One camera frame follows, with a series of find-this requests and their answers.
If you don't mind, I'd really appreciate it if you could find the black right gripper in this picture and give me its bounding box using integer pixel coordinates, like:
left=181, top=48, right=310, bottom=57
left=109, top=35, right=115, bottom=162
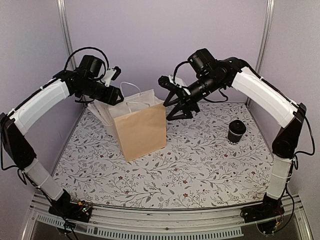
left=162, top=73, right=223, bottom=121

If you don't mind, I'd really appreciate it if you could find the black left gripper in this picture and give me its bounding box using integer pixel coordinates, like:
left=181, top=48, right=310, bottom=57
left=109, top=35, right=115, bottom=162
left=77, top=78, right=125, bottom=106

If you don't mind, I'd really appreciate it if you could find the kraft paper takeout bag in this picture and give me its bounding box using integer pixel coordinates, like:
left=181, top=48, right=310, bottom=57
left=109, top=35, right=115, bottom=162
left=109, top=89, right=167, bottom=162

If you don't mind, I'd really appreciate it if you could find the black paper coffee cup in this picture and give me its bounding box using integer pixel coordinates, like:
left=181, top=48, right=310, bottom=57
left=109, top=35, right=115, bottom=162
left=227, top=129, right=244, bottom=146

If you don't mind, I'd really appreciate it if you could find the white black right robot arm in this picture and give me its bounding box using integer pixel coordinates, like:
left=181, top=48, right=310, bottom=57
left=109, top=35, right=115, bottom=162
left=158, top=48, right=309, bottom=235

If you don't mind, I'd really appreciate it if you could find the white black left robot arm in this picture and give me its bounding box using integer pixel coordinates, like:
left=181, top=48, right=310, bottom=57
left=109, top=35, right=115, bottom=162
left=0, top=55, right=124, bottom=223

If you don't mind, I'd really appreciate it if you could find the white wrapped straws bundle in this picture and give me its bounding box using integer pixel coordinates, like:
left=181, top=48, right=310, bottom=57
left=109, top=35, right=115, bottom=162
left=87, top=100, right=113, bottom=126

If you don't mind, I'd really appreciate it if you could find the floral patterned table mat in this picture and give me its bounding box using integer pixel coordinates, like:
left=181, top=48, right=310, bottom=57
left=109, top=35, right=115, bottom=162
left=53, top=103, right=273, bottom=209

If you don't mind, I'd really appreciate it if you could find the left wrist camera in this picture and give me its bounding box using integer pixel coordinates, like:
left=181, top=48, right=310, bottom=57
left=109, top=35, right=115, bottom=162
left=101, top=66, right=122, bottom=87

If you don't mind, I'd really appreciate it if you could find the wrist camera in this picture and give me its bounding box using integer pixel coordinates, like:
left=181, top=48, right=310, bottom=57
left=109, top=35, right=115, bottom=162
left=101, top=66, right=122, bottom=87
left=158, top=76, right=184, bottom=94

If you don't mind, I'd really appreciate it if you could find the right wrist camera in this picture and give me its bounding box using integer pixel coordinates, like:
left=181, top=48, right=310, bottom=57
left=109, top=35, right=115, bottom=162
left=158, top=76, right=184, bottom=94

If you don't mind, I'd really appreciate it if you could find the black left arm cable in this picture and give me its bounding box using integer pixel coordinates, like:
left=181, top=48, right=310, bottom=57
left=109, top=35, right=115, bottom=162
left=63, top=46, right=111, bottom=76

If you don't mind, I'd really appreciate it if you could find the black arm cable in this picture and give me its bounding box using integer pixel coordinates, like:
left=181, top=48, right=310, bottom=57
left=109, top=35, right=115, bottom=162
left=63, top=46, right=111, bottom=76
left=172, top=61, right=230, bottom=103

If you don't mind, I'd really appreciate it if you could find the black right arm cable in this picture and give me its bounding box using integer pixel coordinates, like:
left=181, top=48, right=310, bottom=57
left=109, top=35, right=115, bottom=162
left=172, top=61, right=230, bottom=103

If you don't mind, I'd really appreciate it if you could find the right aluminium frame post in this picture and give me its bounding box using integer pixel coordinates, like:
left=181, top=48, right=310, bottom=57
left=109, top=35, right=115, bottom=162
left=245, top=0, right=275, bottom=106

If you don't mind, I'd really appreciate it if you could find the aluminium frame post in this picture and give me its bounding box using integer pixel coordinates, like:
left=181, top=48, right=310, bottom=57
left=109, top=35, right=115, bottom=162
left=56, top=0, right=73, bottom=56
left=245, top=0, right=275, bottom=106

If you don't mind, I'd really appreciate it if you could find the left aluminium frame post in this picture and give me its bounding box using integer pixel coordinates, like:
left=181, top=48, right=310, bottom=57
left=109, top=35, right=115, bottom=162
left=56, top=0, right=73, bottom=56

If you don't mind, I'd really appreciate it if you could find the front aluminium rail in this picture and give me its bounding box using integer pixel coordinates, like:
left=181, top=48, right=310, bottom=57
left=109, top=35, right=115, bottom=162
left=22, top=194, right=313, bottom=240

